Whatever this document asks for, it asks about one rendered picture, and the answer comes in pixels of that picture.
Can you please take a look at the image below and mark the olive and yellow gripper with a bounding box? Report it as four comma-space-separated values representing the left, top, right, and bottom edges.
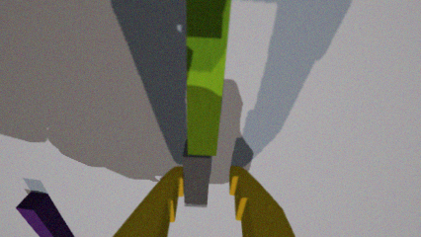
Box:
113, 166, 295, 237

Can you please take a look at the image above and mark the purple rod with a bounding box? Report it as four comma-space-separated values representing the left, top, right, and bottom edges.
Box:
16, 192, 74, 237

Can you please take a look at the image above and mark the grey rectangular block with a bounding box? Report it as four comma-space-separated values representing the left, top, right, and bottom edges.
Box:
183, 139, 211, 207

